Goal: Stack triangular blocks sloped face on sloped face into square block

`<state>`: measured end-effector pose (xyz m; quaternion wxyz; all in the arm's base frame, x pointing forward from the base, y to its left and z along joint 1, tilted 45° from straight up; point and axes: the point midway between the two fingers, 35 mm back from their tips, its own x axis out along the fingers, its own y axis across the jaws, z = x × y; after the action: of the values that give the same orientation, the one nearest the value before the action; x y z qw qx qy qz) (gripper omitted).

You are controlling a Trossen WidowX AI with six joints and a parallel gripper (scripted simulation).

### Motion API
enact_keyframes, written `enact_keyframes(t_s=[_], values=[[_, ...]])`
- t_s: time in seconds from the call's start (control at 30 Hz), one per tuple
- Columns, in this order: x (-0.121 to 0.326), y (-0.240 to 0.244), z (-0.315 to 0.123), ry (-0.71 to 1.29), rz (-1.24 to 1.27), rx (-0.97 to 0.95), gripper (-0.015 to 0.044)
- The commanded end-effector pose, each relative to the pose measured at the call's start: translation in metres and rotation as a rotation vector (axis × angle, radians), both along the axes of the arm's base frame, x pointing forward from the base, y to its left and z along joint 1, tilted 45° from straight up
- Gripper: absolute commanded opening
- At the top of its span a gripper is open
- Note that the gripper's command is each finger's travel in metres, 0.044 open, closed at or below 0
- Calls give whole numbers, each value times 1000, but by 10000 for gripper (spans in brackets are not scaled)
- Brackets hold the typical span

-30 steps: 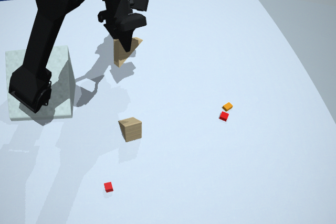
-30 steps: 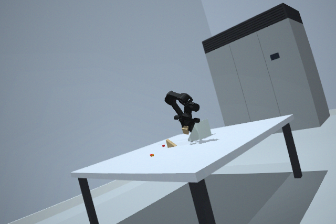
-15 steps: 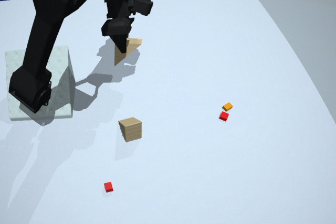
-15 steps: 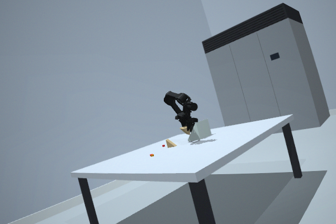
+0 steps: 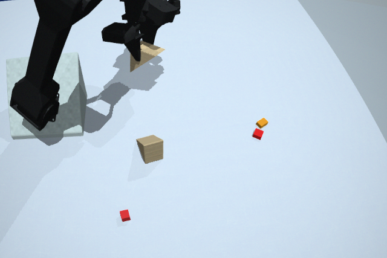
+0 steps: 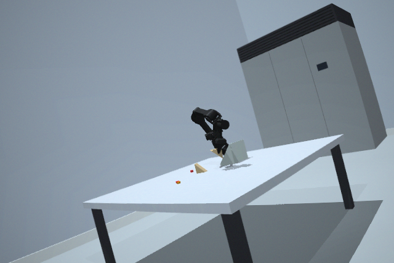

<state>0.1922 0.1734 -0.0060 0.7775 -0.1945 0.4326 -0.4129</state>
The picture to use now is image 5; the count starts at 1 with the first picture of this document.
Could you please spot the orange block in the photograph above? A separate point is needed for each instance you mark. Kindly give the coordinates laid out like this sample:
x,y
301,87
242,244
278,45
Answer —
x,y
261,123

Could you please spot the tan wooden block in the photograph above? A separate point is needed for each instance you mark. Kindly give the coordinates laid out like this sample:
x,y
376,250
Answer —
x,y
151,148
148,51

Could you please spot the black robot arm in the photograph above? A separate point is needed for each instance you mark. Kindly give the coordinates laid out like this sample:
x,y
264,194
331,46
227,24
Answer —
x,y
34,96

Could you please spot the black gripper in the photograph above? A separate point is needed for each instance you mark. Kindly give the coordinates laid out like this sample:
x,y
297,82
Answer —
x,y
128,33

